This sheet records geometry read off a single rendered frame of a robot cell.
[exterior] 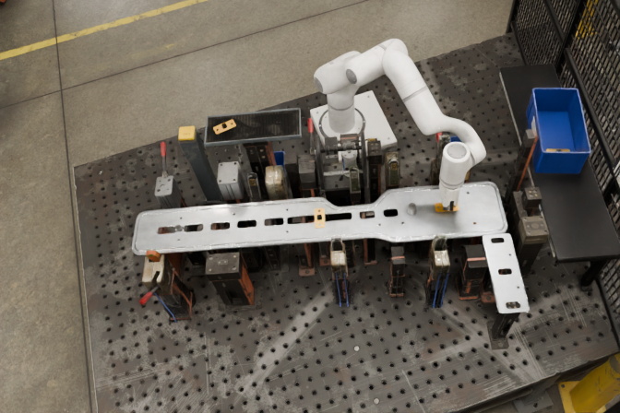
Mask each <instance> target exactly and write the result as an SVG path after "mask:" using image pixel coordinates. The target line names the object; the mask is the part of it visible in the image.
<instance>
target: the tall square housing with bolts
mask: <svg viewBox="0 0 620 413"><path fill-rule="evenodd" d="M217 183H218V186H219V187H220V189H221V193H222V196H223V198H224V201H227V203H228V204H239V203H251V199H250V196H248V194H247V191H246V190H245V187H244V177H243V175H242V172H241V169H240V166H239V163H238V162H237V161H234V162H223V163H220V164H219V168H218V181H217ZM255 226H256V221H255V220H248V221H239V222H238V228H251V227H255Z"/></svg>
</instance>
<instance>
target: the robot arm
mask: <svg viewBox="0 0 620 413"><path fill-rule="evenodd" d="M384 74H386V76H387V77H388V78H389V79H390V80H391V82H392V83H393V85H394V87H395V88H396V90H397V92H398V93H399V95H400V97H401V99H402V101H403V102H404V104H405V106H406V107H407V109H408V111H409V113H410V114H411V117H412V118H413V120H414V122H415V123H416V124H417V126H418V128H419V129H420V131H421V132H422V133H423V134H424V135H427V136H429V135H432V134H436V133H440V132H450V133H453V134H454V135H456V136H457V137H458V138H459V139H460V141H461V142H462V143H460V142H451V143H449V144H447V145H446V146H445V148H444V150H443V157H442V162H441V169H440V174H439V181H440V183H439V190H440V194H441V200H442V205H443V210H449V211H453V203H454V206H456V205H457V203H458V200H459V188H460V187H461V186H462V185H463V184H464V181H465V176H466V173H467V171H468V170H469V169H470V168H471V167H473V166H474V165H476V164H477V163H479V162H480V161H482V160H483V159H484V158H485V156H486V151H485V148H484V146H483V143H482V141H481V139H480V138H479V137H478V135H477V134H476V132H475V131H474V130H473V128H472V127H471V126H470V125H468V124H466V123H465V122H463V121H461V120H459V119H455V118H451V117H447V116H445V115H444V114H443V113H442V112H441V111H440V110H439V108H438V106H437V104H436V102H435V100H434V98H433V96H432V94H431V92H430V90H429V89H428V87H427V86H426V84H425V82H424V81H423V78H422V76H421V74H420V73H419V71H418V69H417V67H416V66H415V64H414V62H413V61H412V59H411V58H410V57H409V56H408V51H407V48H406V46H405V44H404V43H403V42H402V41H401V40H399V39H390V40H387V41H384V42H382V43H380V44H378V45H377V46H376V47H374V48H372V49H370V50H368V51H366V52H365V53H359V52H356V51H352V52H348V53H345V54H343V55H342V56H340V57H338V58H336V59H334V60H332V61H330V62H329V63H327V64H325V65H322V66H321V67H319V68H318V69H317V70H316V72H315V74H314V83H315V86H316V88H317V89H318V90H319V91H320V92H321V93H323V94H327V99H328V112H327V113H326V114H325V115H324V117H323V120H322V128H323V131H324V133H325V134H326V135H327V136H328V137H333V136H336V137H337V138H338V140H340V134H353V133H357V134H359V133H360V131H361V129H362V126H363V120H362V117H361V115H360V114H359V113H358V112H357V111H356V110H354V94H355V93H356V91H357V90H358V88H359V87H360V86H363V85H365V84H368V83H370V82H371V81H373V80H375V79H377V78H379V77H381V76H383V75H384ZM405 98H406V99H405Z"/></svg>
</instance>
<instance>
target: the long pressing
mask: <svg viewBox="0 0 620 413"><path fill-rule="evenodd" d="M467 192H469V194H467ZM409 203H414V204H415V205H416V213H415V214H414V215H410V214H409V213H408V212H407V210H408V205H409ZM435 203H442V200H441V194H440V190H439V185H429V186H417V187H405V188H394V189H388V190H386V191H385V192H384V193H383V194H382V195H381V196H379V197H378V198H377V199H376V201H375V202H374V203H372V204H369V205H358V206H334V205H333V204H331V203H330V202H329V201H328V200H327V199H325V198H323V197H309V198H297V199H285V200H274V201H262V202H251V203H239V204H228V205H216V206H193V207H181V208H170V209H158V210H147V211H143V212H141V213H139V214H138V216H137V219H136V224H135V230H134V236H133V241H132V251H133V253H134V254H136V255H146V252H147V250H152V249H155V250H157V251H158V252H159V253H160V254H174V253H186V252H199V251H211V250H223V249H236V248H248V247H261V246H273V245H286V244H298V243H310V242H331V237H334V236H340V237H341V239H342V240H343V241H348V240H360V239H373V238H376V239H380V240H383V241H387V242H394V243H397V242H422V241H433V240H434V237H435V236H436V234H438V233H445V234H446V237H447V239H459V238H472V237H482V236H483V235H489V234H501V233H505V232H506V231H507V219H506V215H505V211H504V208H503V204H502V200H501V196H500V193H499V190H498V187H497V186H496V184H495V183H492V182H475V183H464V184H463V185H462V186H461V187H460V188H459V200H458V204H459V210H458V211H447V212H436V211H435ZM315 208H324V209H325V215H331V214H343V213H351V214H352V219H348V220H336V221H325V228H318V229H316V228H315V222H312V223H299V224H288V220H287V219H288V218H296V217H308V216H314V215H315ZM286 209H288V211H287V210H286ZM391 209H396V210H397V211H398V215H397V216H396V217H385V216H384V211H385V210H391ZM367 211H374V212H375V217H374V218H360V213H361V212H367ZM233 213H234V214H235V215H233ZM273 218H283V224H282V225H275V226H265V220H266V219H273ZM248 220H255V221H256V226H255V227H251V228H238V222H239V221H248ZM224 222H229V223H230V228H229V229H227V230H212V229H211V224H213V223H224ZM401 222H404V224H402V223H401ZM473 222H476V224H473ZM178 224H179V225H181V227H183V228H184V229H183V230H182V231H177V229H175V230H176V233H167V234H158V229H159V228H165V227H176V225H178ZM200 224H202V225H203V230H202V231H191V232H185V226H188V225H200ZM378 224H381V226H378ZM286 231H288V232H286ZM178 240H180V241H178Z"/></svg>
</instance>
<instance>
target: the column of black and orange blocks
mask: <svg viewBox="0 0 620 413"><path fill-rule="evenodd" d="M537 140H538V135H537V132H536V130H532V129H530V130H526V131H525V134H524V137H523V141H522V144H521V147H520V149H519V150H518V157H517V160H516V163H515V166H514V168H513V171H512V173H511V176H510V179H509V182H508V185H507V191H506V194H505V197H502V204H503V208H504V211H505V212H508V209H509V206H510V198H511V196H512V194H513V193H514V192H518V191H519V188H520V186H521V184H522V181H523V178H524V176H525V173H526V170H527V168H528V166H529V163H530V160H531V156H532V153H533V150H534V149H535V146H536V143H537Z"/></svg>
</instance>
